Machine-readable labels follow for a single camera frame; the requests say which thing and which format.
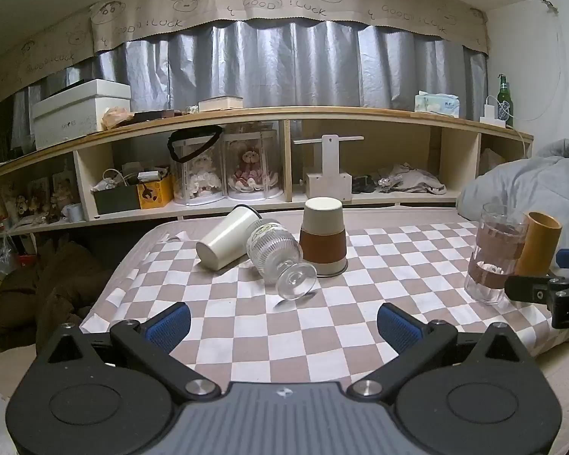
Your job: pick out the bamboo cup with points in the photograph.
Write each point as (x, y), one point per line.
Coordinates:
(540, 241)

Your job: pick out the green glass bottle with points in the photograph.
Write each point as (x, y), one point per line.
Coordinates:
(504, 99)

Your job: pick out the grey cloth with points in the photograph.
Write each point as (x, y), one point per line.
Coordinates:
(412, 179)

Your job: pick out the checkered tablecloth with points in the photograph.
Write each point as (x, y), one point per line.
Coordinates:
(346, 322)

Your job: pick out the wooden shelf unit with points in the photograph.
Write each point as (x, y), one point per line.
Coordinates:
(360, 116)

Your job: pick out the beige crumpled bag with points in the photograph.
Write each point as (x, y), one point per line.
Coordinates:
(117, 116)

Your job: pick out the tissue pack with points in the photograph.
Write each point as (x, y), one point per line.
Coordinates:
(437, 103)

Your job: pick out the dark brown tray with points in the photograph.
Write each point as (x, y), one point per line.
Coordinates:
(154, 114)

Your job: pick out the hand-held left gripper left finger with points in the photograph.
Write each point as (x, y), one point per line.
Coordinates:
(169, 326)

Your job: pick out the dark brown cloth pile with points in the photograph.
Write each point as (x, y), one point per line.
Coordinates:
(42, 289)

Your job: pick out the clear glass with brown band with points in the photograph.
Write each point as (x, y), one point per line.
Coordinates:
(493, 256)

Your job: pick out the yellow box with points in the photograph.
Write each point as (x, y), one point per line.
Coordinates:
(155, 193)

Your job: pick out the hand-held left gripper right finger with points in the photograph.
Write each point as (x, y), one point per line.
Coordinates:
(398, 328)

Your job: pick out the grey curtain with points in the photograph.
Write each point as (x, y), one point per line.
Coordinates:
(289, 66)

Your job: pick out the black sandals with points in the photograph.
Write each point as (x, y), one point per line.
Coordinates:
(364, 184)

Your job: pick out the doll in clear case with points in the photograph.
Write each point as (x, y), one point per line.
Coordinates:
(200, 175)
(252, 170)

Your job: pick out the thick book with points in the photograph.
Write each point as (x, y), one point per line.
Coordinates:
(220, 103)

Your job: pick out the clear glass goblet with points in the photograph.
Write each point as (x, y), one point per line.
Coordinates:
(275, 251)

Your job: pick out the grey duvet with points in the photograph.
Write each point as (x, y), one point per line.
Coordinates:
(526, 180)

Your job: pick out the white charger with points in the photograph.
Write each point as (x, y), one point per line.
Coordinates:
(491, 113)

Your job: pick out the plain white cup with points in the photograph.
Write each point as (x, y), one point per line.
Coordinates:
(223, 241)

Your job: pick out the white shoe box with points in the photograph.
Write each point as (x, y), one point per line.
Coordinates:
(76, 118)

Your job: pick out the dark green box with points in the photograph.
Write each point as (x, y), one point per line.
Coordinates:
(116, 200)

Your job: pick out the paper cup with brown sleeve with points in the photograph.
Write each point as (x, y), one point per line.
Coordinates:
(323, 241)

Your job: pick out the wooden stand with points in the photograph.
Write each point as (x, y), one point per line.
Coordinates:
(329, 161)

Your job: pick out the framed picture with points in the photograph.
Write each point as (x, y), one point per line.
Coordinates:
(38, 196)
(65, 188)

